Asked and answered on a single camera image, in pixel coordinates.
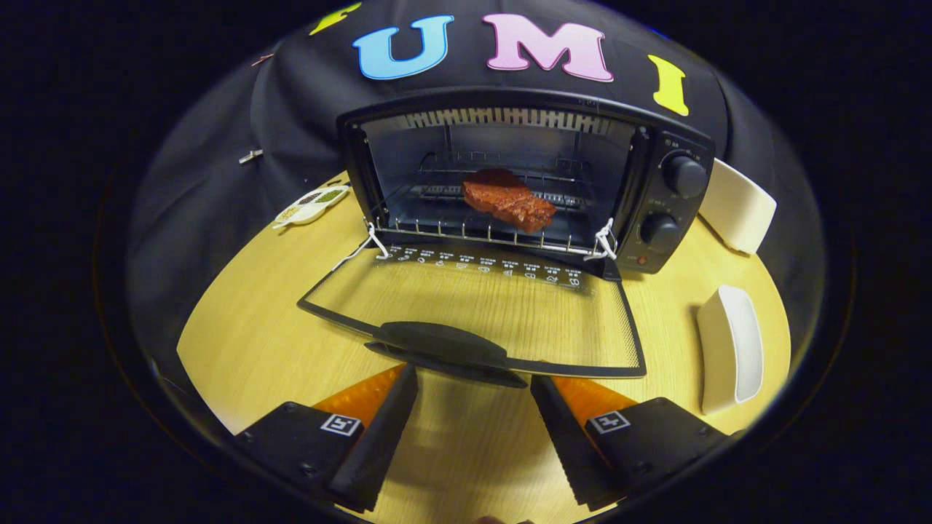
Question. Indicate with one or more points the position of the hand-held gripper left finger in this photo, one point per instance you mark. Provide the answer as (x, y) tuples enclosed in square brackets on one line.
[(382, 437)]

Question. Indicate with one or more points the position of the silver cloth clip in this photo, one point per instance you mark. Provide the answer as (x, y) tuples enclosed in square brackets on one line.
[(250, 156)]

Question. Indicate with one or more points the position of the white ridged tray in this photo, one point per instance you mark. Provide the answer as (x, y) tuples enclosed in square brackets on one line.
[(739, 342)]

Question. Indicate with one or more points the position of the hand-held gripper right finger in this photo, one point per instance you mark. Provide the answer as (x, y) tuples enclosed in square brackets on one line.
[(564, 437)]

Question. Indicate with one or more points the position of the red meat piece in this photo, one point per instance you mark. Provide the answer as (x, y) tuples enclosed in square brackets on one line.
[(510, 202)]

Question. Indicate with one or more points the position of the white toaster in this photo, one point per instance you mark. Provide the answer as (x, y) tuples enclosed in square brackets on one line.
[(739, 207)]

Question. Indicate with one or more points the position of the pink cloth clip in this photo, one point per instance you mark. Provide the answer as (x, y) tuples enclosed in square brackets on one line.
[(263, 59)]

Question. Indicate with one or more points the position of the black toaster oven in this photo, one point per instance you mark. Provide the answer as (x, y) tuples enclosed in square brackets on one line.
[(684, 204)]

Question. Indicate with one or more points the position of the white divided spice dish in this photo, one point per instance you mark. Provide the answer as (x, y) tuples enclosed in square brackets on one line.
[(313, 205)]

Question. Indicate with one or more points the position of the black backdrop cloth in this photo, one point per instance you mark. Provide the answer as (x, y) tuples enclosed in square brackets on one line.
[(291, 124)]

